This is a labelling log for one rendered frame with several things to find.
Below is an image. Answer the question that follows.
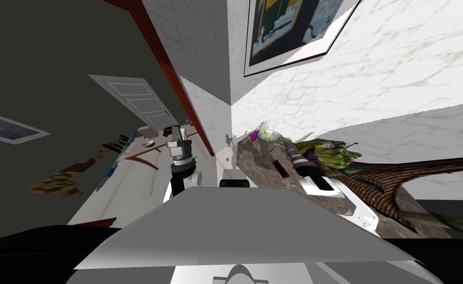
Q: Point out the pale wooden table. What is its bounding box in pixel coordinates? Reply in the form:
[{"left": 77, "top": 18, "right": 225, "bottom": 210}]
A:
[{"left": 66, "top": 125, "right": 201, "bottom": 227}]

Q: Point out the brown striped rug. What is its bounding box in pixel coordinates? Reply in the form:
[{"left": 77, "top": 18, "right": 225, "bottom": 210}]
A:
[{"left": 28, "top": 135, "right": 130, "bottom": 198}]

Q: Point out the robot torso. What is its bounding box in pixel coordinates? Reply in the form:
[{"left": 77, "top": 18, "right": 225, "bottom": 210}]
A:
[{"left": 65, "top": 179, "right": 446, "bottom": 284}]

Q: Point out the red and black flat box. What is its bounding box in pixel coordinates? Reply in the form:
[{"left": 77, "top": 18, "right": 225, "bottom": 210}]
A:
[{"left": 274, "top": 159, "right": 291, "bottom": 179}]

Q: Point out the white panel door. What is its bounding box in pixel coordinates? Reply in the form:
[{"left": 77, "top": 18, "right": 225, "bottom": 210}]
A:
[{"left": 88, "top": 74, "right": 180, "bottom": 133}]

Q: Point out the brown woven basket stand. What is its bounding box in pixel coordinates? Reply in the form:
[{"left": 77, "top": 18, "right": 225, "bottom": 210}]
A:
[{"left": 326, "top": 155, "right": 463, "bottom": 233}]

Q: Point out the brown stone table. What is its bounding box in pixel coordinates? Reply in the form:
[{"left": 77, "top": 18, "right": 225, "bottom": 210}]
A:
[{"left": 236, "top": 134, "right": 453, "bottom": 240}]

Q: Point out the small framed wall picture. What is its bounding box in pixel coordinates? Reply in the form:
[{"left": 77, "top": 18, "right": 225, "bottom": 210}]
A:
[{"left": 0, "top": 108, "right": 51, "bottom": 145}]

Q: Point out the green and yellow plant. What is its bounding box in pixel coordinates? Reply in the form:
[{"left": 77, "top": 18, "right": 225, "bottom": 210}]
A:
[{"left": 294, "top": 139, "right": 363, "bottom": 175}]

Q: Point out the patterned bowl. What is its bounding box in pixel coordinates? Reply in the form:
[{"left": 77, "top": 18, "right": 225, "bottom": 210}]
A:
[{"left": 257, "top": 130, "right": 284, "bottom": 144}]

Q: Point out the large framed wall picture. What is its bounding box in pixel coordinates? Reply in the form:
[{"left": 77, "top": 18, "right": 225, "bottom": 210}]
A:
[{"left": 243, "top": 0, "right": 363, "bottom": 78}]

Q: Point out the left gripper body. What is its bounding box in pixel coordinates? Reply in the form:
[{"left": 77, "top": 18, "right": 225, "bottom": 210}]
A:
[{"left": 162, "top": 125, "right": 183, "bottom": 142}]

